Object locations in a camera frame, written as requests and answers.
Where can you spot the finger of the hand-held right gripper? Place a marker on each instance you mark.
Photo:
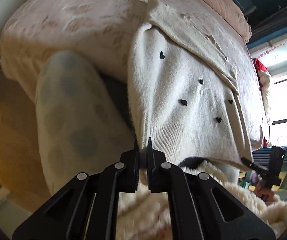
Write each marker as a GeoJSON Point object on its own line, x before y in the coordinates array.
{"type": "Point", "coordinates": [253, 165]}

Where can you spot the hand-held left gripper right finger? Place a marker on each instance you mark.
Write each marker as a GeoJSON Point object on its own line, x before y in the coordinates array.
{"type": "Point", "coordinates": [154, 172]}

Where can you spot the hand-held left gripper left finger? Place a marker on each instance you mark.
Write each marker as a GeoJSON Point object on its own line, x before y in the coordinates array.
{"type": "Point", "coordinates": [133, 171]}

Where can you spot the white sweater with black hearts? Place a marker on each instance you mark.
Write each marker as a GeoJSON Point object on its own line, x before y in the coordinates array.
{"type": "Point", "coordinates": [183, 120]}

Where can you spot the person's right hand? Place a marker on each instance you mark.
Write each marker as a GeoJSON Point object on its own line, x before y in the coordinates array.
{"type": "Point", "coordinates": [264, 192]}

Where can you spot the blue striped bedding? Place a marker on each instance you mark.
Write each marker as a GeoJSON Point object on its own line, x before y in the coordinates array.
{"type": "Point", "coordinates": [261, 153]}

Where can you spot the person's cream fluffy fleece garment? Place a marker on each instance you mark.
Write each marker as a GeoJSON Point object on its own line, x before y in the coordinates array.
{"type": "Point", "coordinates": [236, 205]}

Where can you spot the person's leg in spotted pants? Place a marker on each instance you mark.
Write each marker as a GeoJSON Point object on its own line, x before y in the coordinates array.
{"type": "Point", "coordinates": [73, 120]}

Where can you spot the red and white plush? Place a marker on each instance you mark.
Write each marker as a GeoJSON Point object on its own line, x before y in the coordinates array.
{"type": "Point", "coordinates": [264, 85]}

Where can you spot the bed with cream patterned bedspread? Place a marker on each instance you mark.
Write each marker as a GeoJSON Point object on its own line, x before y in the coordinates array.
{"type": "Point", "coordinates": [83, 22]}

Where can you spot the pink folded quilt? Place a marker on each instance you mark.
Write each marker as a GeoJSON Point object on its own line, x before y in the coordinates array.
{"type": "Point", "coordinates": [228, 7]}

